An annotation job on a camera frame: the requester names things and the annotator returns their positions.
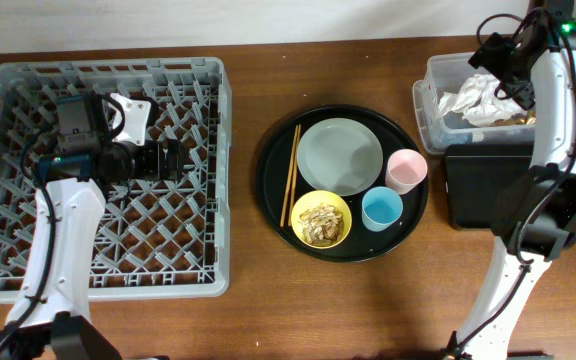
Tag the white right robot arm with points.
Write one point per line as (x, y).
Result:
(518, 263)

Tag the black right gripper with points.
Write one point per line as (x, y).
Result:
(493, 57)

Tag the pink cup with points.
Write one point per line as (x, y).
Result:
(405, 170)

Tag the yellow bowl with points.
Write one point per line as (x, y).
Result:
(314, 198)

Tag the black rectangular tray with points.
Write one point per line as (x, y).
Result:
(499, 187)

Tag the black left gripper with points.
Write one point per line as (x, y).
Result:
(172, 160)

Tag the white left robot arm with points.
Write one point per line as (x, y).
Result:
(52, 308)

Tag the crumpled white tissue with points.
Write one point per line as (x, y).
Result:
(477, 103)

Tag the grey-green plate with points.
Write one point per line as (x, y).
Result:
(339, 155)

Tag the grey dishwasher rack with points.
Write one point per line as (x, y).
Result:
(165, 239)

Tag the clear plastic bin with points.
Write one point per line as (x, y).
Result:
(447, 73)

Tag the blue cup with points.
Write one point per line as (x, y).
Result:
(380, 208)

